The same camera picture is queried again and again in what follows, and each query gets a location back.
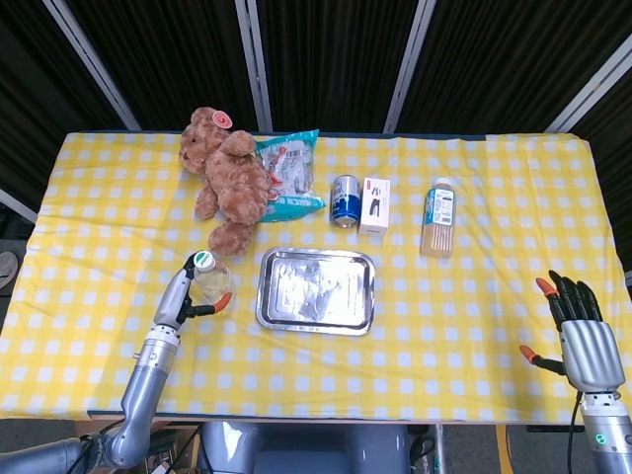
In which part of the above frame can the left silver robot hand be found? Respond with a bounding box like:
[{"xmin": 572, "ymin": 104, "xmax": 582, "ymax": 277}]
[{"xmin": 153, "ymin": 250, "xmax": 233, "ymax": 331}]

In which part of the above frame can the silver partition frame post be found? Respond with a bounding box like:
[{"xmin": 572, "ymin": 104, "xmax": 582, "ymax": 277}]
[
  {"xmin": 383, "ymin": 0, "xmax": 438, "ymax": 133},
  {"xmin": 544, "ymin": 33, "xmax": 632, "ymax": 133},
  {"xmin": 41, "ymin": 0, "xmax": 143, "ymax": 132},
  {"xmin": 234, "ymin": 0, "xmax": 275, "ymax": 132},
  {"xmin": 0, "ymin": 187, "xmax": 39, "ymax": 224}
]

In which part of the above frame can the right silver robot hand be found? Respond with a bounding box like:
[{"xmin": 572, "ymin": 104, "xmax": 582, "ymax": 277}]
[{"xmin": 518, "ymin": 270, "xmax": 626, "ymax": 394}]

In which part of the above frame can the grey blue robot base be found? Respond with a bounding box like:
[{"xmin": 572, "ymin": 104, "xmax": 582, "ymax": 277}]
[{"xmin": 199, "ymin": 422, "xmax": 411, "ymax": 474}]

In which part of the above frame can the brown teddy bear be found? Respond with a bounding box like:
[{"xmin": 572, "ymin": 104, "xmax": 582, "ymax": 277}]
[{"xmin": 178, "ymin": 106, "xmax": 273, "ymax": 258}]

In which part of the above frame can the blue drink can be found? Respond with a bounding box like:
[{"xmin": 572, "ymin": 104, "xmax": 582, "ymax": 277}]
[{"xmin": 329, "ymin": 174, "xmax": 360, "ymax": 229}]

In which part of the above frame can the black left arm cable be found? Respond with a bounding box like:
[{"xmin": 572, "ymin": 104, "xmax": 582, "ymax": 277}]
[{"xmin": 66, "ymin": 419, "xmax": 129, "ymax": 474}]

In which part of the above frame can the metal tray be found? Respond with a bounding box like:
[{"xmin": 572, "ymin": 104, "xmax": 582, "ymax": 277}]
[{"xmin": 255, "ymin": 246, "xmax": 376, "ymax": 337}]

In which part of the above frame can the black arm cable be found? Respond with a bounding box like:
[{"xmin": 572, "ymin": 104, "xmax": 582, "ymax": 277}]
[
  {"xmin": 566, "ymin": 392, "xmax": 585, "ymax": 474},
  {"xmin": 66, "ymin": 419, "xmax": 129, "ymax": 474}
]

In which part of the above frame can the pale juice bottle blue label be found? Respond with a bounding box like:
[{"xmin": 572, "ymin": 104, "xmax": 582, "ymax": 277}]
[{"xmin": 419, "ymin": 177, "xmax": 458, "ymax": 260}]

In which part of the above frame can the yellow white checkered tablecloth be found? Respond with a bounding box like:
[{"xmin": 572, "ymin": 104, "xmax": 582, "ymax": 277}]
[{"xmin": 0, "ymin": 130, "xmax": 632, "ymax": 426}]

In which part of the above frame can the small white carton box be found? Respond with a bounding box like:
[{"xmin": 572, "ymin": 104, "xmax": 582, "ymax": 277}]
[{"xmin": 357, "ymin": 177, "xmax": 391, "ymax": 238}]

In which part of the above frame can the teal snack bag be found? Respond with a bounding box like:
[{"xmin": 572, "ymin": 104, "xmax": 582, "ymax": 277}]
[{"xmin": 253, "ymin": 128, "xmax": 327, "ymax": 223}]

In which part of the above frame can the grey round floor object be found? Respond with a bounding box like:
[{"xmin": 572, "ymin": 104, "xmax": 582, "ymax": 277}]
[{"xmin": 0, "ymin": 250, "xmax": 21, "ymax": 295}]

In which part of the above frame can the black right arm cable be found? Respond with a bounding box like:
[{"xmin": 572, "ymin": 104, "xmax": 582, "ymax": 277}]
[{"xmin": 566, "ymin": 392, "xmax": 585, "ymax": 474}]

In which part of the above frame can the clear bottle green cap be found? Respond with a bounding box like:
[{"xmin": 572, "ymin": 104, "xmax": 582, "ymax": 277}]
[{"xmin": 192, "ymin": 250, "xmax": 238, "ymax": 315}]

